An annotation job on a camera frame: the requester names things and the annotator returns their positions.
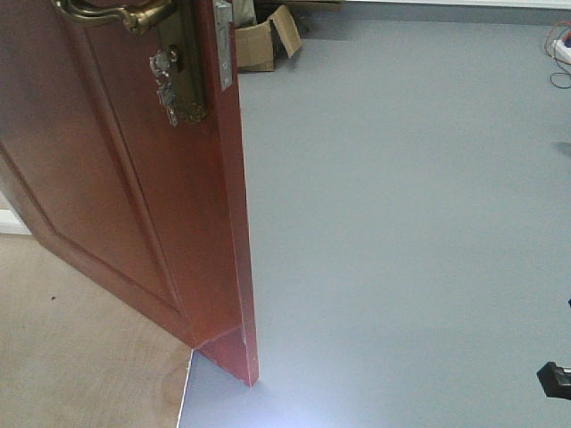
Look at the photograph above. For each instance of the brown wooden door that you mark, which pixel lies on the brown wooden door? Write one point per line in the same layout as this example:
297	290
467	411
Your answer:
155	213

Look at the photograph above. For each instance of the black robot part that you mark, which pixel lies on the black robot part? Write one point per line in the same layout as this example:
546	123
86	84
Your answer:
555	380

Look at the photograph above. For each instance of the brown cardboard box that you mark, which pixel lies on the brown cardboard box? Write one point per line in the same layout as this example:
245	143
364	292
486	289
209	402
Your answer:
257	46

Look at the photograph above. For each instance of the silver keys bunch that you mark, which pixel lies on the silver keys bunch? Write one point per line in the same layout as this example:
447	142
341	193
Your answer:
160	65

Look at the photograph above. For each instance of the brass lock backplate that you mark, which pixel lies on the brass lock backplate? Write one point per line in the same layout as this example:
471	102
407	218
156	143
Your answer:
187	74

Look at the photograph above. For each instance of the pale green sack in box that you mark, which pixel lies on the pale green sack in box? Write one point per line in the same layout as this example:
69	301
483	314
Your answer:
244	13

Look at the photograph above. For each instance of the silver latch faceplate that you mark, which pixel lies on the silver latch faceplate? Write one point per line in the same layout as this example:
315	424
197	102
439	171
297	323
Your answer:
223	20

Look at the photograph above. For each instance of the plywood base board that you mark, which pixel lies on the plywood base board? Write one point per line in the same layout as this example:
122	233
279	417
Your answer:
73	355

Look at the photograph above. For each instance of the white power strip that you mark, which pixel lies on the white power strip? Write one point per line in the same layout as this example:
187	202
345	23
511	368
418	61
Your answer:
561	51

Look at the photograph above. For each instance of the brass door lever handle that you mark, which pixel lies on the brass door lever handle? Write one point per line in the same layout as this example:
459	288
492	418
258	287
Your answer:
136	18

